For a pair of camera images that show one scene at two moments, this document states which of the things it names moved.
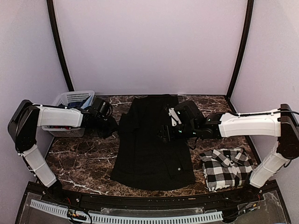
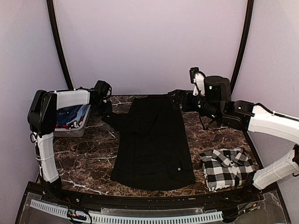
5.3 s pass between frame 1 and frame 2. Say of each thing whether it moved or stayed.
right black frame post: stayed
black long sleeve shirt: stayed
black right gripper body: moved
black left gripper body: moved
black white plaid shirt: stayed
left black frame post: stayed
